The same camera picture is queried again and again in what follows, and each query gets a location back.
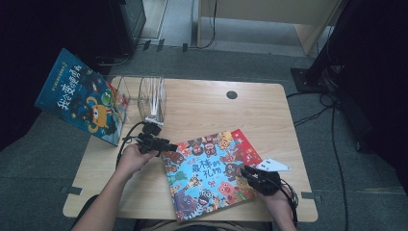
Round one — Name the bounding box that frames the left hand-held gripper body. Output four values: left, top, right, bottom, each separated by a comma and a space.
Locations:
137, 115, 172, 158

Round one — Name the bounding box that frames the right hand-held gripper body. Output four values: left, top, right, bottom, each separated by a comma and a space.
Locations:
247, 157, 293, 196

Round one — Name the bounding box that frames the light blue animals picture book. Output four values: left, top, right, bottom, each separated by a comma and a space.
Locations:
161, 130, 259, 223

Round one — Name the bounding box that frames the clear acrylic book rack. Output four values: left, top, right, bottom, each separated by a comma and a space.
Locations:
109, 74, 167, 126

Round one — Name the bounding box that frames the dark blue monster picture book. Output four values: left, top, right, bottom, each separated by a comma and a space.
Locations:
34, 47, 129, 147

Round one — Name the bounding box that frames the person's left hand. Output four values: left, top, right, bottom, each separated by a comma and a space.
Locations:
115, 143, 162, 177

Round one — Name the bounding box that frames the person's right hand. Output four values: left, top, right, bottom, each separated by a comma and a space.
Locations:
256, 186, 298, 223

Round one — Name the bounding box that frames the person's lap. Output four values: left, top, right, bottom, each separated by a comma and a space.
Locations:
134, 218, 273, 231

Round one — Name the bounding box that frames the black metal stand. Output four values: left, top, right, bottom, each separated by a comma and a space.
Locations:
290, 0, 354, 94

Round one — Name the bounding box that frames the dark cabinet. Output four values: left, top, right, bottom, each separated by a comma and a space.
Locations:
109, 0, 147, 56

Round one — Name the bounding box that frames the light wooden cabinet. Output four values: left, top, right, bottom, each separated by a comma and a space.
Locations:
196, 0, 345, 56

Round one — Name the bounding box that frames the dark curtain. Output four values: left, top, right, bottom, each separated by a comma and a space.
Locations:
333, 0, 408, 193
0, 0, 112, 152

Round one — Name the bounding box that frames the left hand-held gripper cable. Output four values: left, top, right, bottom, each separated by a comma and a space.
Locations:
115, 120, 148, 167

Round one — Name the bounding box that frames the hand-held gripper cable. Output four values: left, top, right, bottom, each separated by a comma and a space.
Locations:
115, 120, 148, 167
275, 177, 299, 225

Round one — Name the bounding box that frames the right hand-held gripper cable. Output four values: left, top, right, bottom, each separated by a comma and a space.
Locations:
275, 177, 299, 225

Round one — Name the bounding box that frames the long black floor cable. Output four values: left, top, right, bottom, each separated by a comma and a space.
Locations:
330, 105, 350, 231

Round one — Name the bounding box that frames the curved black floor cable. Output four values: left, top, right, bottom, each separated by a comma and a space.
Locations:
285, 90, 338, 128

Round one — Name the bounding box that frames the black floor cable loop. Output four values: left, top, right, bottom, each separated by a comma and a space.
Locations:
95, 52, 133, 67

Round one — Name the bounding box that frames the black hanging cable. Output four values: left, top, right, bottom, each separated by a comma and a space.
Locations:
189, 0, 219, 51

